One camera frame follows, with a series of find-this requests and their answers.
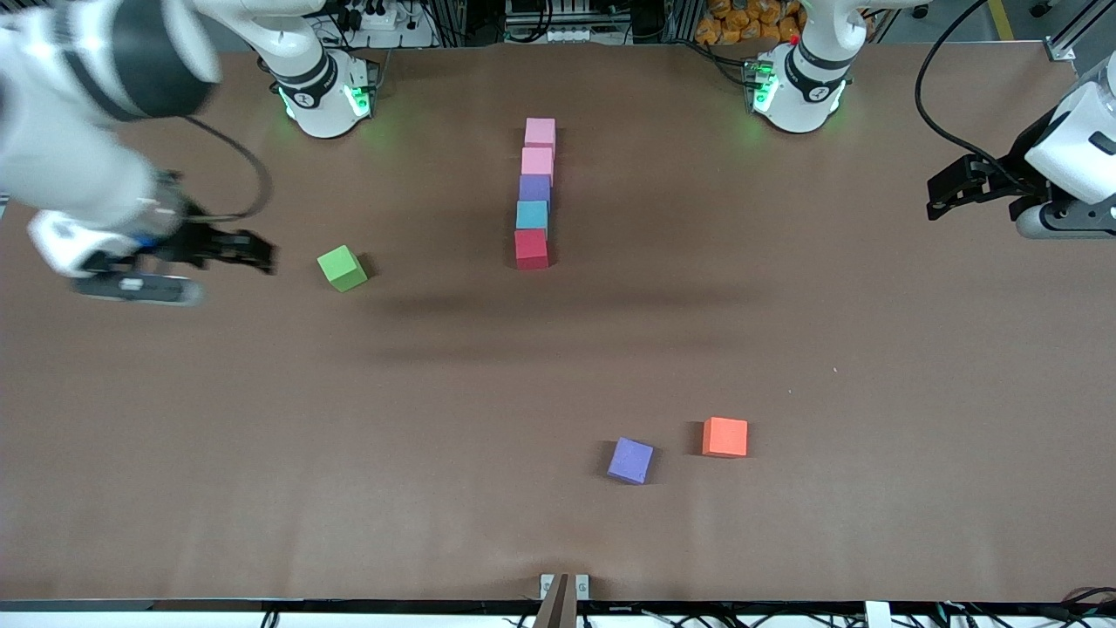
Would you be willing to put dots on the light purple foam block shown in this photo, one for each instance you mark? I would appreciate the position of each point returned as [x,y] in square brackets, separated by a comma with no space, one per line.
[630,460]

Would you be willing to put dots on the white table edge rail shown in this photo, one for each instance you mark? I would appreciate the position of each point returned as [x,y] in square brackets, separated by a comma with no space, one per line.
[174,621]

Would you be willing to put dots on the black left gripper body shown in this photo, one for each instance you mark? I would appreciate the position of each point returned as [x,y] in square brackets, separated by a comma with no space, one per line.
[1014,167]

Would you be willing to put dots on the green foam block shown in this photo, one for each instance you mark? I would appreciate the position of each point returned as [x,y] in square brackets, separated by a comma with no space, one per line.
[342,269]

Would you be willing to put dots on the red foam block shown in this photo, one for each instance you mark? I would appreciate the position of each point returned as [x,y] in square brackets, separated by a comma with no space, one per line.
[531,249]

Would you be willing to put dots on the white socket strip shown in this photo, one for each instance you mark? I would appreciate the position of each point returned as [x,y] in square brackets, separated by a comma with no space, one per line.
[375,17]
[554,35]

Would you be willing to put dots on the orange foam block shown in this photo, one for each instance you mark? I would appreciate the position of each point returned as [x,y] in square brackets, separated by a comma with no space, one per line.
[725,437]

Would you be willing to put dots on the blue foam block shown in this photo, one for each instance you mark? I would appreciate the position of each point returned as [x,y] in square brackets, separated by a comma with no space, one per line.
[532,215]

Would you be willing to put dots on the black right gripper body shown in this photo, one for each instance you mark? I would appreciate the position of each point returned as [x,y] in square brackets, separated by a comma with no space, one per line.
[193,244]

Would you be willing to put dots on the table cover sheet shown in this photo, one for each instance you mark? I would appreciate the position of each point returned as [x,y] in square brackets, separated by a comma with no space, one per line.
[349,480]

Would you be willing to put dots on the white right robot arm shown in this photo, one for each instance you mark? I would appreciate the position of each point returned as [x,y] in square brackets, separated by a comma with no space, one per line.
[61,166]

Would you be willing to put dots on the metal bracket with brown strip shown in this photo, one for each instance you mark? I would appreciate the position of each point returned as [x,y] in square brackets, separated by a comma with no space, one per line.
[562,593]

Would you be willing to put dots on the dark purple foam block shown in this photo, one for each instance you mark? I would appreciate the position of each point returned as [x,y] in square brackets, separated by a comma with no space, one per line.
[535,188]

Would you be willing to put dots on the bag of orange objects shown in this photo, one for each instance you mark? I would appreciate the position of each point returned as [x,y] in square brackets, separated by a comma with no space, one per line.
[741,22]

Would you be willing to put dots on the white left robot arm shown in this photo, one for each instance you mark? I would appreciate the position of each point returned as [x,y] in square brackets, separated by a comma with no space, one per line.
[806,78]

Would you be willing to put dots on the pink foam block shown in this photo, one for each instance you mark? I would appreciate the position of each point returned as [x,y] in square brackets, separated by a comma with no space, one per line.
[540,133]
[538,162]

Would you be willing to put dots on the aluminium frame profile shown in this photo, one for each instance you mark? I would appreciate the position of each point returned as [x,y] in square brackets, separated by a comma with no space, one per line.
[1068,44]

